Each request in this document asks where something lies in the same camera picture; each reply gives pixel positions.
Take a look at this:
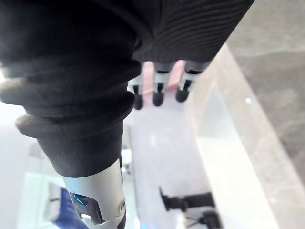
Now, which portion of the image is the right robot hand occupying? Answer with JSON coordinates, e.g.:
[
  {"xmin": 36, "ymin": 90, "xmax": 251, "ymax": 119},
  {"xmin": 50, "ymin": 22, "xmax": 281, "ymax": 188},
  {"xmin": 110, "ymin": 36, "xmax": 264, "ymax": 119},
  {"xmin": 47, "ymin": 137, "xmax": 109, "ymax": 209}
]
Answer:
[{"xmin": 0, "ymin": 0, "xmax": 255, "ymax": 229}]

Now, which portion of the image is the pink box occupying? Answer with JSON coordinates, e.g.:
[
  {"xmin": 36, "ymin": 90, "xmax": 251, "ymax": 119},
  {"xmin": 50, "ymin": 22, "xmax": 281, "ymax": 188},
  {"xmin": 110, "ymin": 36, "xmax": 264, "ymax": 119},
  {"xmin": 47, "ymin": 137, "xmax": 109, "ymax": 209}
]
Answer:
[{"xmin": 142, "ymin": 60, "xmax": 184, "ymax": 95}]

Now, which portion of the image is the pale glass panel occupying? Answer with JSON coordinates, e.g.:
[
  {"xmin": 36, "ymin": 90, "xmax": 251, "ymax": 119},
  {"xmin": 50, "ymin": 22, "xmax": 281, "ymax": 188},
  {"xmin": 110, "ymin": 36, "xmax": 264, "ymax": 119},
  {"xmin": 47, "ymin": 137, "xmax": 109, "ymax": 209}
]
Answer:
[{"xmin": 23, "ymin": 171, "xmax": 63, "ymax": 229}]

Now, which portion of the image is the blue fabric item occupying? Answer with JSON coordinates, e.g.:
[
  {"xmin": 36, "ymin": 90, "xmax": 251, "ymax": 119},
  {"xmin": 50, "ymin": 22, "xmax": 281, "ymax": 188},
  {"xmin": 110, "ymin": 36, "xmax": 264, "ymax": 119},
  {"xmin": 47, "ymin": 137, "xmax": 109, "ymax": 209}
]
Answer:
[{"xmin": 53, "ymin": 187, "xmax": 82, "ymax": 229}]

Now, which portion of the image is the black faucet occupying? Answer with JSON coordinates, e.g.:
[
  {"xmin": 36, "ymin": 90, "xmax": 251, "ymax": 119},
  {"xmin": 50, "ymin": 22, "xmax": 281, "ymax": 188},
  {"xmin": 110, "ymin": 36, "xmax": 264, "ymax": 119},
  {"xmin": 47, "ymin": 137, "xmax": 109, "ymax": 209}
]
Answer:
[{"xmin": 159, "ymin": 186, "xmax": 224, "ymax": 229}]

